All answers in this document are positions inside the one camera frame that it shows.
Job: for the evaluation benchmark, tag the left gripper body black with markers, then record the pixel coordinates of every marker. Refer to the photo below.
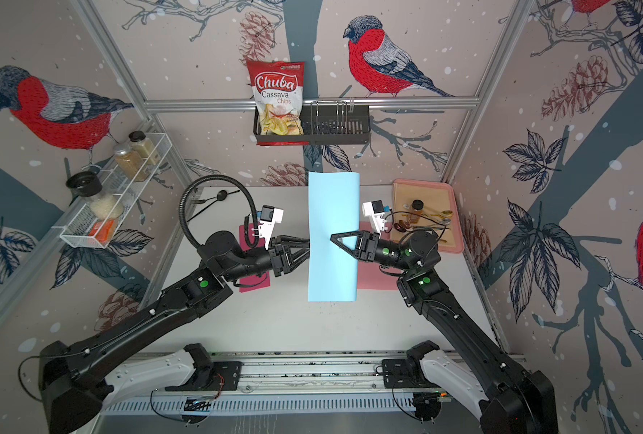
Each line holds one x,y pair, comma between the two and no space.
273,253

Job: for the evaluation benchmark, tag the tan spice bottle front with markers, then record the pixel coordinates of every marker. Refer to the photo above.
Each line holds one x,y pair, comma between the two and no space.
130,162

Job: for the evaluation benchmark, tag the tan spice bottle rear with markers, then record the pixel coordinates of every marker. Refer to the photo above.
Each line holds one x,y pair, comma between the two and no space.
145,147

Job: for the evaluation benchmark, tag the black wire wall basket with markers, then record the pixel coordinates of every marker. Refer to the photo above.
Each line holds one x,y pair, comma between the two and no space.
344,123

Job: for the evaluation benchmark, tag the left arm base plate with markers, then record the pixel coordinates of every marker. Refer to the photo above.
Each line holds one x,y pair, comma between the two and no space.
217,376

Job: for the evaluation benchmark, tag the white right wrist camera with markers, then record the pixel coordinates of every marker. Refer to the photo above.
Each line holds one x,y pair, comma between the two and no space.
376,212

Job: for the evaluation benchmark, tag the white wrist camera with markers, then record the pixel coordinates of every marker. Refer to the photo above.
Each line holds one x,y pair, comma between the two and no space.
376,212
267,218

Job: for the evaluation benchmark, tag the clear acrylic wall shelf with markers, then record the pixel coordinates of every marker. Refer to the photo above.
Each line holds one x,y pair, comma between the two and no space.
75,231

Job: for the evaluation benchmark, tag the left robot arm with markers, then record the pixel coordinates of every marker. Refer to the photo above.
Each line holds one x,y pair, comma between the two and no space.
72,378

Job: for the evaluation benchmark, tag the red pepper spice jar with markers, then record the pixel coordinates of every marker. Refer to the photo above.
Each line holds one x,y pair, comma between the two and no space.
415,210

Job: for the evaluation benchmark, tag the black lid grinder jar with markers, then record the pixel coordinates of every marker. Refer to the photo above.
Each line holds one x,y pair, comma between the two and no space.
103,204

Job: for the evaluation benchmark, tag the pink plastic tray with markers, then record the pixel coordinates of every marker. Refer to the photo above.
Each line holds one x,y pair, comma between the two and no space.
435,200

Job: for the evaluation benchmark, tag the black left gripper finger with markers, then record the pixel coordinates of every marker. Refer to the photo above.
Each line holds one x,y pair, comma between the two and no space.
295,258
291,241

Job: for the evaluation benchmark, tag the small red box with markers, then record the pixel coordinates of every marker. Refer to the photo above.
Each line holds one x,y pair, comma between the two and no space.
103,231

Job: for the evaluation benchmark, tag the light pink paper sheet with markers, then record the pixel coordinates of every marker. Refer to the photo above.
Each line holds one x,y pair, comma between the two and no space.
370,277

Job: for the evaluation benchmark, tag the silver spoon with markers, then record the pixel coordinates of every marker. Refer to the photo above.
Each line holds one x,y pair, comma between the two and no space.
436,223

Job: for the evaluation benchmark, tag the gold spoon cream handle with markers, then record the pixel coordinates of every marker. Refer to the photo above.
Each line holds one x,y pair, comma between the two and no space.
445,214

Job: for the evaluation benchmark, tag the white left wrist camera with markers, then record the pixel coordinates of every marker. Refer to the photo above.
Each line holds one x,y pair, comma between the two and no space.
267,218

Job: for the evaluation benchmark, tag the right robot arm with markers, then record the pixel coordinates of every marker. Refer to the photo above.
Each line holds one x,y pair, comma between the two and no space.
503,395

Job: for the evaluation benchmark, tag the light blue paper sheet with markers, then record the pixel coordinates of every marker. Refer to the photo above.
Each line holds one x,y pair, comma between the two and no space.
334,207

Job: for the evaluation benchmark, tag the Chuba cassava chips bag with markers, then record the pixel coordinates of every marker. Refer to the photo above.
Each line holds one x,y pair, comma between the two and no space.
278,94

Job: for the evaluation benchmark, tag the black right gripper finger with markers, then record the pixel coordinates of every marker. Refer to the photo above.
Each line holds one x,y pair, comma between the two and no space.
346,234
349,246

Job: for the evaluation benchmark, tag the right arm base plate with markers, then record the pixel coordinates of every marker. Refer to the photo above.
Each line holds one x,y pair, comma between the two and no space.
402,374

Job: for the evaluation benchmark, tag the black spoon on table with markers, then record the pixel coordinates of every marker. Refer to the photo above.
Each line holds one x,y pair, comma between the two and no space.
220,197

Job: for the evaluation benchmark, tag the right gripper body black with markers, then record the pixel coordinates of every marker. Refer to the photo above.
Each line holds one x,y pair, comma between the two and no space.
372,250

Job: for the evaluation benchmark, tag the tan spice bottle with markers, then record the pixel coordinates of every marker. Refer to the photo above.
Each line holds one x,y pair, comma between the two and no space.
130,162
145,147

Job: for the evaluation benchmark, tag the magenta paper sheet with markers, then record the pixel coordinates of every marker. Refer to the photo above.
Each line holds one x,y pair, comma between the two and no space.
251,283

